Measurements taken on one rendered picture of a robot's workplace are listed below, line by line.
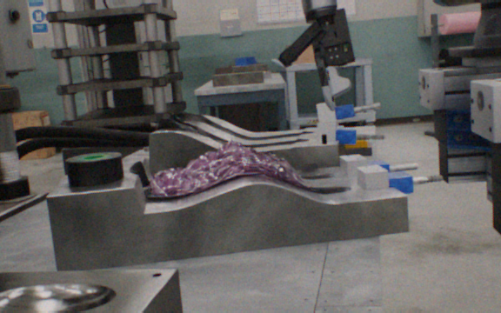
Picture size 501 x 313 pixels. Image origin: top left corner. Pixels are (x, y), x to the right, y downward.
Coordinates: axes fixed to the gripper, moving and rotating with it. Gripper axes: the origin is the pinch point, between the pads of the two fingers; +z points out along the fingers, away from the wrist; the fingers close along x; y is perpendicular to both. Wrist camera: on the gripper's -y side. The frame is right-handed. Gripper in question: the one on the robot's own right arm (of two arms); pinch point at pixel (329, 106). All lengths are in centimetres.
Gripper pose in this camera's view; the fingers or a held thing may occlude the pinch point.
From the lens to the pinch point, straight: 136.7
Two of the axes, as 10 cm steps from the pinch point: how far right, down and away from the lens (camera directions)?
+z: 1.9, 9.8, 0.1
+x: 1.9, -0.5, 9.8
